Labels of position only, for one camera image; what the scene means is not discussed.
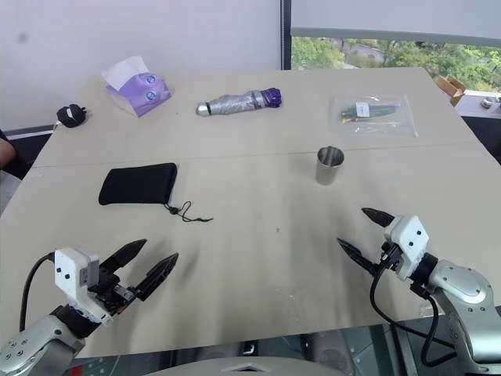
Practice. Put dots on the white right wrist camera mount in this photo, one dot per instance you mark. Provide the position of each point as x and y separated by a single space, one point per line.
411 243

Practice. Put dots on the grey window shade bar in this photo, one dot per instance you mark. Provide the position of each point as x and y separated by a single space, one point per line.
391 35

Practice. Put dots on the stainless steel cup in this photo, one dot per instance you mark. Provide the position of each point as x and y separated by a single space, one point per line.
328 170

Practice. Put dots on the clear plastic zip bag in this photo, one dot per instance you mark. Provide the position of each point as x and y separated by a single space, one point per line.
372 113

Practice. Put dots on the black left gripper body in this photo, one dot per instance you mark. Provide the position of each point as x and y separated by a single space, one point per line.
109 290

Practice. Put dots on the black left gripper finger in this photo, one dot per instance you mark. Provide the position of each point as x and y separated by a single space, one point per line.
158 274
125 254

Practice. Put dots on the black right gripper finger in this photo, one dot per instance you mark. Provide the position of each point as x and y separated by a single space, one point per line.
377 216
358 256

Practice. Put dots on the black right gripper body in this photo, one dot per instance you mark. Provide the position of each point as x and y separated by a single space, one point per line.
391 258

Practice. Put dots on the purple tissue pack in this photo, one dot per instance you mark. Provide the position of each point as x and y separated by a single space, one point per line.
145 92

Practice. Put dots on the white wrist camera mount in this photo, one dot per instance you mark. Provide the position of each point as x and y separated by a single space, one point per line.
68 270
411 243

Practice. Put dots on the dark window frame post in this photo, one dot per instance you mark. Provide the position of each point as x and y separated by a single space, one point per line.
285 35

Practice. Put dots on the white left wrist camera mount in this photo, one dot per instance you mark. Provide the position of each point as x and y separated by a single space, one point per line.
68 270

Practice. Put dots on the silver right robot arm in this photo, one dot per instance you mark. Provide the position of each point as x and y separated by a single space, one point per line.
466 290

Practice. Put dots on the silver robot torso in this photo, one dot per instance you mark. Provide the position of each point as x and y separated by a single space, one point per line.
242 368

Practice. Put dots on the small round metal object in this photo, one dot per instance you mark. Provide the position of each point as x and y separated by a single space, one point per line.
487 102

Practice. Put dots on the silver purple folded umbrella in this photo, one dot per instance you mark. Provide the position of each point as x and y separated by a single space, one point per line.
235 103

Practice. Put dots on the brown cardboard box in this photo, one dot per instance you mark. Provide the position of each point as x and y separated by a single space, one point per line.
450 88

